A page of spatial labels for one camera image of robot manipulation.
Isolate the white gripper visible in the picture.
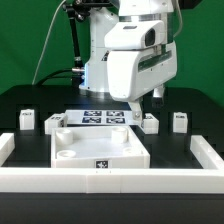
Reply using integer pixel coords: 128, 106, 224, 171
107, 44, 177, 121

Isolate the white square tabletop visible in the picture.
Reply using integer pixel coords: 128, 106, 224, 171
51, 126, 150, 169

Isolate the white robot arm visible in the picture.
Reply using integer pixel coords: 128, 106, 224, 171
81, 0, 177, 121

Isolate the white U-shaped fence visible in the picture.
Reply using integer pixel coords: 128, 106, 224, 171
0, 133, 224, 194

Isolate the white marker base plate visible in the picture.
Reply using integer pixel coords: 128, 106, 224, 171
65, 110, 141, 125

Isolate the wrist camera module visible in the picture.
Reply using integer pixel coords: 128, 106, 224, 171
104, 20, 165, 50

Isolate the black cable bundle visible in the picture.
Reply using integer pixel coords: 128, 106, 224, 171
35, 67, 88, 87

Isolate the black camera stand pole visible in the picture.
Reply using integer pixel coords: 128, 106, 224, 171
63, 0, 112, 68

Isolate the grey cable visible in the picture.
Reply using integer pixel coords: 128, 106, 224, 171
31, 0, 68, 86

